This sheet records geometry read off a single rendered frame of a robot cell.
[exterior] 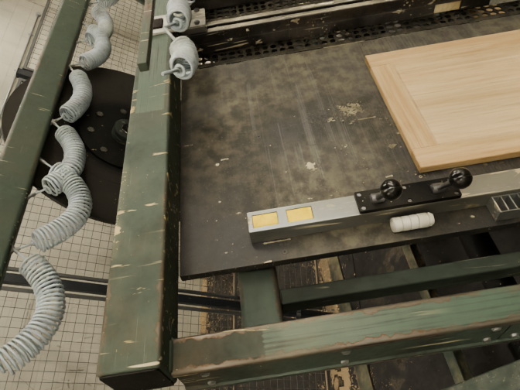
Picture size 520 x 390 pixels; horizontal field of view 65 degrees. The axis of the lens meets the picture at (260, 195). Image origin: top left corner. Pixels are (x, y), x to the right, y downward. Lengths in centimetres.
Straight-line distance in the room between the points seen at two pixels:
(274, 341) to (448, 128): 64
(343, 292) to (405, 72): 64
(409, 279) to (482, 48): 72
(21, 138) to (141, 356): 93
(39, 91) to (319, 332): 126
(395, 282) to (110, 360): 53
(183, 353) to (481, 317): 48
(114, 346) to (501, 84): 105
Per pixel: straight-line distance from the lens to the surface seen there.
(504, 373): 147
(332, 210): 83
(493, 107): 115
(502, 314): 77
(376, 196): 83
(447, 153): 100
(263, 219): 83
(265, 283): 84
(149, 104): 106
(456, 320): 75
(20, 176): 136
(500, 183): 94
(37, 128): 150
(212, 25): 138
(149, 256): 76
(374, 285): 86
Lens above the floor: 203
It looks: 25 degrees down
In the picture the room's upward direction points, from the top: 76 degrees counter-clockwise
